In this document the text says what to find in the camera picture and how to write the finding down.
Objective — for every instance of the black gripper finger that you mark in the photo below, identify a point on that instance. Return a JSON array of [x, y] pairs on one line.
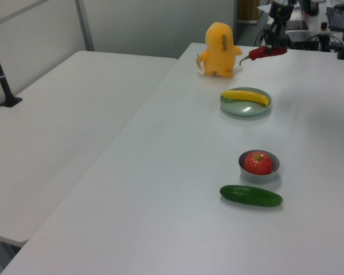
[[281, 43], [269, 47]]

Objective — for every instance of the black Franka gripper body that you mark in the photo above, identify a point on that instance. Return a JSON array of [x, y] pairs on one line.
[[275, 31]]

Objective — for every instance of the red chili pepper green stem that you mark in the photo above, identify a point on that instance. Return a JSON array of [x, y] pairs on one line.
[[258, 53]]

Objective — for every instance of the Franka robot arm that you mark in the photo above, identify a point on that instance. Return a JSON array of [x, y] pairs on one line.
[[281, 10]]

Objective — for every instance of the pale green plastic plate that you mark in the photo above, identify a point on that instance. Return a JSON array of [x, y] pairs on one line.
[[243, 109]]

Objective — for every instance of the black control box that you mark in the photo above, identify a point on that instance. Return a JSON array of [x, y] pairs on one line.
[[302, 38]]

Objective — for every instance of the yellow wooden cabinet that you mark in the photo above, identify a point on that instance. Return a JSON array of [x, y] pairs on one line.
[[248, 10]]

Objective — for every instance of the emergency stop button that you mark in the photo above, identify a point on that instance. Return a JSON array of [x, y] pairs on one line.
[[324, 25]]

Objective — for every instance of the yellow plush dinosaur toy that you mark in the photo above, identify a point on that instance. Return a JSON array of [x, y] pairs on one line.
[[220, 51]]

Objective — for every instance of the yellow toy banana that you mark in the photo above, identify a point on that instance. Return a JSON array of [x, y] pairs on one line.
[[246, 95]]

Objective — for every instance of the black computer keyboard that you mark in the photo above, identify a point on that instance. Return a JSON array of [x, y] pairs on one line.
[[336, 18]]

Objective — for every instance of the black computer mouse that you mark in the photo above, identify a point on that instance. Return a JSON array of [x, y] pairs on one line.
[[340, 6]]

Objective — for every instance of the red toy apple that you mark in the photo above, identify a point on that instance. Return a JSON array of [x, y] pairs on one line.
[[258, 163]]

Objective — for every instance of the grey round bowl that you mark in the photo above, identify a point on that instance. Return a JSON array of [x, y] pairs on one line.
[[259, 177]]

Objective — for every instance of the dark green toy cucumber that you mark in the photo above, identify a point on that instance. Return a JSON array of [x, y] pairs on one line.
[[250, 196]]

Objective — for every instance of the black camera pole with base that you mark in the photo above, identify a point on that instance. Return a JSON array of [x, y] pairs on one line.
[[1, 80]]

